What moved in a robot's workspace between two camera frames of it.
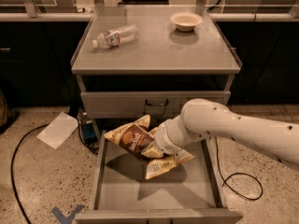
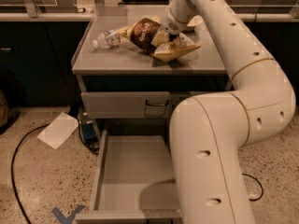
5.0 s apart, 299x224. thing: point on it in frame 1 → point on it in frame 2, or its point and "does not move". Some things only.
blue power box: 89,133 does not move
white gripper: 162,139 → 170,24
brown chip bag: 134,137 → 141,35
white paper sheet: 58,131 does not move
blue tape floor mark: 68,219 does not move
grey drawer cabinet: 135,62 does not move
